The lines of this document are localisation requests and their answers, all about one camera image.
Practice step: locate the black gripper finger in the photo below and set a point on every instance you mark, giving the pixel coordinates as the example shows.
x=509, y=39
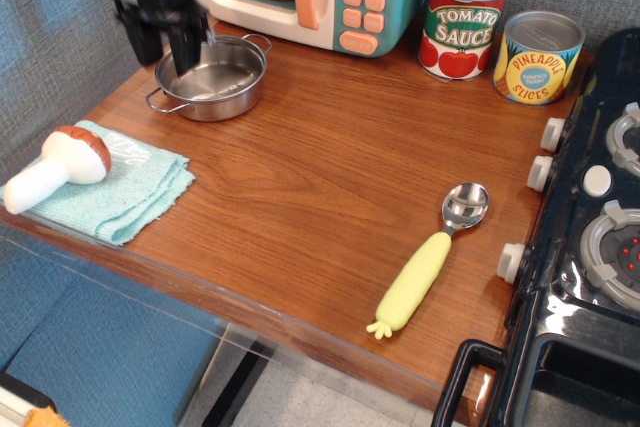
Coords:
x=145, y=39
x=186, y=33

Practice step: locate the small stainless steel pot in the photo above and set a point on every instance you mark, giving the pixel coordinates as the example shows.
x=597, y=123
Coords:
x=226, y=83

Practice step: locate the light teal folded cloth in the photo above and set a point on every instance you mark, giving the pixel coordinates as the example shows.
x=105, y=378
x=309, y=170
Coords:
x=143, y=183

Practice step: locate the plush toy mushroom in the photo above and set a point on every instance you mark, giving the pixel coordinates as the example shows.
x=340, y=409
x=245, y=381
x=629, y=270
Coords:
x=70, y=154

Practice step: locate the tomato sauce can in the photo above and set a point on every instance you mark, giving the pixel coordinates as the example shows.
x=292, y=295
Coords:
x=457, y=37

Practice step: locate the pineapple slices can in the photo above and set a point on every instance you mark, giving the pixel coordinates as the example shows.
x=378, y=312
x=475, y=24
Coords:
x=537, y=56

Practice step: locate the orange object at corner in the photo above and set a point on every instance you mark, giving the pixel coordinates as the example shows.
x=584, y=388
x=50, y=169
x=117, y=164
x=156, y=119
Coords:
x=44, y=417

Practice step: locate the black toy stove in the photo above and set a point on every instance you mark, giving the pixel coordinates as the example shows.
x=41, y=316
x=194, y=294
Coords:
x=571, y=355

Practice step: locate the spoon with yellow-green handle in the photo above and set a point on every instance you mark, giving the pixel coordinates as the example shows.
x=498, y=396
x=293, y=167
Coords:
x=463, y=207

